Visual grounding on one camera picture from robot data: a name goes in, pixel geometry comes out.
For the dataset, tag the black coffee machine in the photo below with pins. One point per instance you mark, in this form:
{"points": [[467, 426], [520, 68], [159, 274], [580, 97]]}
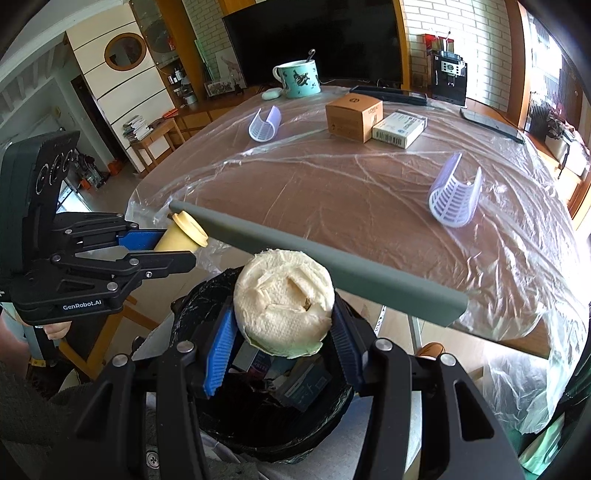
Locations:
{"points": [[448, 74]]}

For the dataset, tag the wooden chair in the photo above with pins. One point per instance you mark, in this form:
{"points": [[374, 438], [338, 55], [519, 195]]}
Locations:
{"points": [[143, 318]]}

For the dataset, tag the black flat television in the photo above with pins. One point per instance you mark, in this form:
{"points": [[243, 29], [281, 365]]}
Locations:
{"points": [[314, 41]]}

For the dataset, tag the lavender plastic mesh basket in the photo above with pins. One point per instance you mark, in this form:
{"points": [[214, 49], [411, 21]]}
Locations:
{"points": [[264, 124], [450, 198]]}

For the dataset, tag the brown cardboard box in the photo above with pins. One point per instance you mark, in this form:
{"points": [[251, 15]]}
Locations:
{"points": [[346, 117]]}

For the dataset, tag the small wooden side table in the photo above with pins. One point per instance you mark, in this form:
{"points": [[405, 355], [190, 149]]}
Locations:
{"points": [[154, 134]]}

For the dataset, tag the cream paper towel roll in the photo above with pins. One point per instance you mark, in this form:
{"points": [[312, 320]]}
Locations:
{"points": [[281, 300]]}

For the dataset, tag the small orange item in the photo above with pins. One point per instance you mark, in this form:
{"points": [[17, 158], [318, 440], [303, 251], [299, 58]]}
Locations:
{"points": [[117, 168]]}

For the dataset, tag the person's left hand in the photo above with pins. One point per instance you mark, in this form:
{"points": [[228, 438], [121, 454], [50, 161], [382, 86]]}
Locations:
{"points": [[57, 330]]}

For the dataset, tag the person's dark green sweater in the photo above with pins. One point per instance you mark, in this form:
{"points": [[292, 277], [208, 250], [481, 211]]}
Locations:
{"points": [[27, 415]]}

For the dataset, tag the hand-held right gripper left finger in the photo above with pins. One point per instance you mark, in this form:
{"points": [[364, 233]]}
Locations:
{"points": [[217, 355]]}

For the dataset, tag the floral picture frame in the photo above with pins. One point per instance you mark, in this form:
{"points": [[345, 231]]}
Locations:
{"points": [[220, 87]]}

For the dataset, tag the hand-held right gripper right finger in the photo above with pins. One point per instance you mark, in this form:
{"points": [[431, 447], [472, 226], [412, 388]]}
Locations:
{"points": [[344, 350]]}

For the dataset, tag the clear plastic table cover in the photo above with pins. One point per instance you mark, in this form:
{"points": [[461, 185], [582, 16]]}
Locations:
{"points": [[346, 184]]}

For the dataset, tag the grey bag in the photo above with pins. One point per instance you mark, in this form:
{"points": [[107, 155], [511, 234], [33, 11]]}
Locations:
{"points": [[565, 138]]}

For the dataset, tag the metal spoon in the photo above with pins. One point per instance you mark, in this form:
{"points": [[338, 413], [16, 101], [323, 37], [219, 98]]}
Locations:
{"points": [[310, 54]]}

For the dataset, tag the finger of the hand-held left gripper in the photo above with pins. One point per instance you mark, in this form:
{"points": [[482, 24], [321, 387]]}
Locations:
{"points": [[166, 261], [138, 239]]}

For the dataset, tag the white earbuds case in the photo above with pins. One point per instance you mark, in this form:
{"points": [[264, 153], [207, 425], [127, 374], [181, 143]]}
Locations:
{"points": [[272, 93]]}

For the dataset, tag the grey green table edge guard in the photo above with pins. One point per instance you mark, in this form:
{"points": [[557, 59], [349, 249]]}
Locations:
{"points": [[323, 258]]}

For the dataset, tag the white carton box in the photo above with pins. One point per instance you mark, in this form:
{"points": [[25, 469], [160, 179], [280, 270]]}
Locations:
{"points": [[399, 129]]}

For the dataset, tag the black flat device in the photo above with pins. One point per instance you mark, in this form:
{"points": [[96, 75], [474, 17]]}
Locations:
{"points": [[491, 124]]}

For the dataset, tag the wooden television cabinet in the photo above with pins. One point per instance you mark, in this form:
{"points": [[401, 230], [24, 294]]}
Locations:
{"points": [[198, 117]]}

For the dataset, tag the teal butterfly mug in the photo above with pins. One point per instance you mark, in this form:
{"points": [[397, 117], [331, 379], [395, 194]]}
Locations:
{"points": [[300, 79]]}

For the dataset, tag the dark green folding phone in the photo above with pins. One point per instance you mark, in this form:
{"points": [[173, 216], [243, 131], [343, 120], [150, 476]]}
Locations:
{"points": [[388, 96]]}

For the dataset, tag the black trash bin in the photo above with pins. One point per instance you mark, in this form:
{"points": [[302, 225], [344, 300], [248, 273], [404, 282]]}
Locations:
{"points": [[258, 429]]}

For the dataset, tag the giraffe picture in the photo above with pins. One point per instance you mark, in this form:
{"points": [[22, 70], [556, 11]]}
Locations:
{"points": [[228, 67]]}

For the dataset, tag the round wooden framed mirror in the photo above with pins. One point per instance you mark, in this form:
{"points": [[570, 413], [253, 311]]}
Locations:
{"points": [[125, 51]]}

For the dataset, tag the pale yellow plastic cup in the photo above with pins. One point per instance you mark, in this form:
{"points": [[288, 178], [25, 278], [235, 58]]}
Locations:
{"points": [[178, 235]]}

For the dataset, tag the stack of magazines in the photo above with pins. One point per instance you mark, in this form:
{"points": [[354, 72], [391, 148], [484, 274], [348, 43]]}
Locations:
{"points": [[137, 128]]}

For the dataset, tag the purple white box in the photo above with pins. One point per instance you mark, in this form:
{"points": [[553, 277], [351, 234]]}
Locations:
{"points": [[251, 360]]}

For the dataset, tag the dark grey box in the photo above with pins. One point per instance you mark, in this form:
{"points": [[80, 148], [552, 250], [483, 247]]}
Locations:
{"points": [[302, 383]]}

